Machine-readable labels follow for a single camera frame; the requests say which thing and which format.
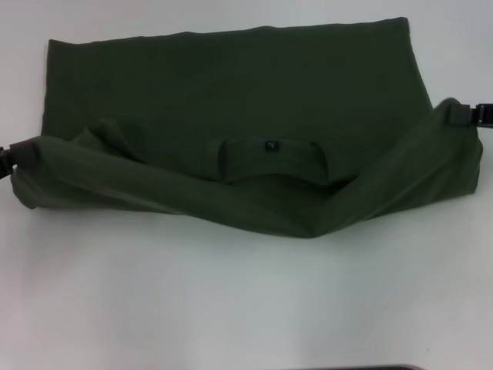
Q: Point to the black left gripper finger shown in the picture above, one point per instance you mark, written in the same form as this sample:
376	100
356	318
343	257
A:
17	152

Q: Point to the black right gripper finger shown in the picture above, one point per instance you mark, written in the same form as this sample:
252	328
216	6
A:
471	115

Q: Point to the dark green FREE T-shirt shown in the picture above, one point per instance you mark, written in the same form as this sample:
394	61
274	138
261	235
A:
250	96

